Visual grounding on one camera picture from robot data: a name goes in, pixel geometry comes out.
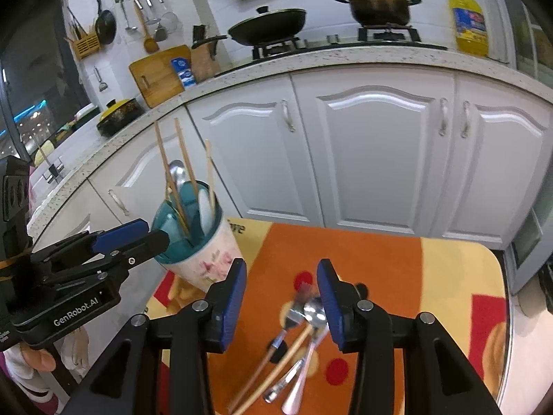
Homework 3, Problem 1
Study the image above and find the wooden chopstick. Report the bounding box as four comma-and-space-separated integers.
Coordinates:
205, 139, 216, 214
153, 121, 191, 239
233, 325, 313, 415

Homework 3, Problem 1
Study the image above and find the floral ceramic utensil holder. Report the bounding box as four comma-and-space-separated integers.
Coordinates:
152, 181, 242, 292

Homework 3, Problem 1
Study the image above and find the black wok with lid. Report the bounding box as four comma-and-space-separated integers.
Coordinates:
192, 6, 307, 49

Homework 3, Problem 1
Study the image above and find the wooden wall utensil rack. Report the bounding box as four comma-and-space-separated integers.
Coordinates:
64, 7, 100, 61

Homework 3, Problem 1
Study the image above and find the wooden knife block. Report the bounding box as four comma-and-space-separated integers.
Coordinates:
190, 25, 221, 83

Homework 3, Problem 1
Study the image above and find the gas stove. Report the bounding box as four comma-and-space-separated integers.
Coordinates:
218, 24, 448, 74

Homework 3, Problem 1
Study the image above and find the yellow oil bottle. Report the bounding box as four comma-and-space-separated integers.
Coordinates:
449, 0, 489, 57

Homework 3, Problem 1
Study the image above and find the cabinet door handle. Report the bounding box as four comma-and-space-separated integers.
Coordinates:
439, 98, 449, 137
460, 100, 470, 139
281, 99, 296, 133

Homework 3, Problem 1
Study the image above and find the silver spoon in holder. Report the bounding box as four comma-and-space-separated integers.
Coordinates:
166, 159, 187, 209

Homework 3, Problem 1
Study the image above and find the wooden chopstick in holder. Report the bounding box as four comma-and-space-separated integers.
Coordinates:
153, 121, 191, 239

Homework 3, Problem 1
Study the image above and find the person's hand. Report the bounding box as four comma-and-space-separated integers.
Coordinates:
20, 343, 56, 372

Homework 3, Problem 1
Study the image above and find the wooden cutting board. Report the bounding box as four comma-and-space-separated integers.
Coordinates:
129, 44, 191, 109

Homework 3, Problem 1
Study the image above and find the white ceramic spoon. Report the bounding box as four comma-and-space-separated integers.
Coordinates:
198, 187, 215, 236

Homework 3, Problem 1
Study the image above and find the silver spoon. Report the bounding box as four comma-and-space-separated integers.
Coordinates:
281, 296, 329, 415
166, 159, 187, 209
263, 358, 304, 404

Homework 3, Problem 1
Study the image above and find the orange yellow patterned mat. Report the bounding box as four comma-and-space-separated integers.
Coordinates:
147, 218, 508, 414

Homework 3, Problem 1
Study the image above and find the yellow lidded black pot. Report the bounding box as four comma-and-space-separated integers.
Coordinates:
96, 99, 144, 138

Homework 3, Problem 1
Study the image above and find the blue white carton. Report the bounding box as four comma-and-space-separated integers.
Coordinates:
171, 57, 197, 90

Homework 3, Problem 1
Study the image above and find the hanging wooden spatula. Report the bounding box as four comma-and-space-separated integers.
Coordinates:
133, 4, 159, 54

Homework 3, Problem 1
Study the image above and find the bronze stock pot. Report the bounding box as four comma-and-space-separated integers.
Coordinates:
334, 0, 422, 27

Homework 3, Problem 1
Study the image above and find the silver fork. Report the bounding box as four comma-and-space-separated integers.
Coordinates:
227, 282, 312, 414

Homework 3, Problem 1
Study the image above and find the hanging black frying pan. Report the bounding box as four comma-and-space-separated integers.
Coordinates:
95, 0, 116, 45

